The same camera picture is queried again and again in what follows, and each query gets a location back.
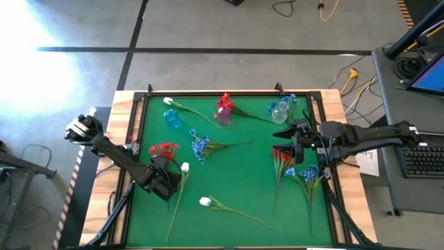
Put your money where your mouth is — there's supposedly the green table mat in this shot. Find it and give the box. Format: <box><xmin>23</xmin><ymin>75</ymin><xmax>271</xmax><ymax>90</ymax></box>
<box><xmin>125</xmin><ymin>95</ymin><xmax>334</xmax><ymax>248</ymax></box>

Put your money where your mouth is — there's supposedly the black floor mat striped edge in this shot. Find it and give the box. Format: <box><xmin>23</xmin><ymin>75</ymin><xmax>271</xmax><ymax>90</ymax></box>
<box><xmin>51</xmin><ymin>106</ymin><xmax>114</xmax><ymax>250</ymax></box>
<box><xmin>396</xmin><ymin>0</ymin><xmax>444</xmax><ymax>31</ymax></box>

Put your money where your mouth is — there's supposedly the blue glass vase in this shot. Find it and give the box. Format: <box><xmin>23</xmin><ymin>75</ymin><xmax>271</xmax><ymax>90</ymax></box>
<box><xmin>163</xmin><ymin>108</ymin><xmax>182</xmax><ymax>129</ymax></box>

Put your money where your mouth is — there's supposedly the red artificial flower bunch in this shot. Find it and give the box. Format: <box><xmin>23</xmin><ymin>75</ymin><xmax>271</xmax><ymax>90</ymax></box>
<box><xmin>271</xmin><ymin>148</ymin><xmax>296</xmax><ymax>213</ymax></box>
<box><xmin>148</xmin><ymin>141</ymin><xmax>180</xmax><ymax>164</ymax></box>
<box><xmin>216</xmin><ymin>92</ymin><xmax>275</xmax><ymax>125</ymax></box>

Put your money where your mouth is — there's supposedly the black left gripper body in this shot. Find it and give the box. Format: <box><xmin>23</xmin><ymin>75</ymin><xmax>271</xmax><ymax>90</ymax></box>
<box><xmin>140</xmin><ymin>156</ymin><xmax>182</xmax><ymax>203</ymax></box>

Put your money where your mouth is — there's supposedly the yellow plug cable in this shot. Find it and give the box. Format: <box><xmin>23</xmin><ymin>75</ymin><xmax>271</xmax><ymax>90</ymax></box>
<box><xmin>339</xmin><ymin>67</ymin><xmax>361</xmax><ymax>95</ymax></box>

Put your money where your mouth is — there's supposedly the black metal stand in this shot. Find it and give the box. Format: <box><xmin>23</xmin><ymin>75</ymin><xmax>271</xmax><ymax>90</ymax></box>
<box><xmin>0</xmin><ymin>140</ymin><xmax>58</xmax><ymax>250</ymax></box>

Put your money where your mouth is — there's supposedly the black keyboard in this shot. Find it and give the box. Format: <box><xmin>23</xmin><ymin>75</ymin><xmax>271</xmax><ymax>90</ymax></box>
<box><xmin>395</xmin><ymin>141</ymin><xmax>444</xmax><ymax>179</ymax></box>

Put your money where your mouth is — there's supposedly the yellow floor cable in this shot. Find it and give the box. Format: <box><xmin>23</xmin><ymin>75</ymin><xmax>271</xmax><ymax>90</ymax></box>
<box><xmin>318</xmin><ymin>0</ymin><xmax>340</xmax><ymax>23</ymax></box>

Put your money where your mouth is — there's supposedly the clear glass vase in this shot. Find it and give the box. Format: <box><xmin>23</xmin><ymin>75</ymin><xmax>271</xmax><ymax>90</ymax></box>
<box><xmin>271</xmin><ymin>101</ymin><xmax>291</xmax><ymax>125</ymax></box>

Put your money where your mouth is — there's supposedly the blue artificial flower bunch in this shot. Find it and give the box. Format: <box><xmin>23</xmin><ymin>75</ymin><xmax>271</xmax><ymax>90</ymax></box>
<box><xmin>188</xmin><ymin>128</ymin><xmax>255</xmax><ymax>165</ymax></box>
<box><xmin>265</xmin><ymin>92</ymin><xmax>301</xmax><ymax>125</ymax></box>
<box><xmin>284</xmin><ymin>163</ymin><xmax>333</xmax><ymax>236</ymax></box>

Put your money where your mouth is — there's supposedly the pink glass vase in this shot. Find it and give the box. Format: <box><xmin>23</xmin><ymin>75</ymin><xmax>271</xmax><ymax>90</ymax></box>
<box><xmin>217</xmin><ymin>105</ymin><xmax>232</xmax><ymax>126</ymax></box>

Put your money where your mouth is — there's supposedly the monitor with blue screen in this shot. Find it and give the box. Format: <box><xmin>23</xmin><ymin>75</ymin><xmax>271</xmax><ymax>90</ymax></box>
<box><xmin>404</xmin><ymin>51</ymin><xmax>444</xmax><ymax>97</ymax></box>

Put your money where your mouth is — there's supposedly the white artificial tulip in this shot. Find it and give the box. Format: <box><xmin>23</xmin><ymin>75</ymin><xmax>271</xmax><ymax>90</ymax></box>
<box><xmin>164</xmin><ymin>161</ymin><xmax>191</xmax><ymax>243</ymax></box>
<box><xmin>198</xmin><ymin>195</ymin><xmax>278</xmax><ymax>233</ymax></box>
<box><xmin>162</xmin><ymin>97</ymin><xmax>222</xmax><ymax>129</ymax></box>

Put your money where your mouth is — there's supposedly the coiled black cable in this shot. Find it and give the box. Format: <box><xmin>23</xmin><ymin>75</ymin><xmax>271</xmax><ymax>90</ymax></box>
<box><xmin>393</xmin><ymin>55</ymin><xmax>427</xmax><ymax>81</ymax></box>

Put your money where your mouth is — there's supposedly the black floor cable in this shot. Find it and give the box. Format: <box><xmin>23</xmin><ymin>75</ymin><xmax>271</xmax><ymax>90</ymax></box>
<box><xmin>272</xmin><ymin>0</ymin><xmax>296</xmax><ymax>18</ymax></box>

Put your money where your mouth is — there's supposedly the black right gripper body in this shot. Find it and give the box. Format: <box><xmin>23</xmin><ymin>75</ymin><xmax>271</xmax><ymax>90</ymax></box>
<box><xmin>293</xmin><ymin>117</ymin><xmax>323</xmax><ymax>165</ymax></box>

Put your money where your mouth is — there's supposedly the grey computer desk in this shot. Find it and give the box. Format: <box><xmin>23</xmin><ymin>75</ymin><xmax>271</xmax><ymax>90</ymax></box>
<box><xmin>371</xmin><ymin>47</ymin><xmax>444</xmax><ymax>217</ymax></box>

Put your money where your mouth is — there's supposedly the white paper sheet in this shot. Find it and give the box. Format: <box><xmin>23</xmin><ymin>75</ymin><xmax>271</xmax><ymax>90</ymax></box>
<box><xmin>355</xmin><ymin>140</ymin><xmax>381</xmax><ymax>178</ymax></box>

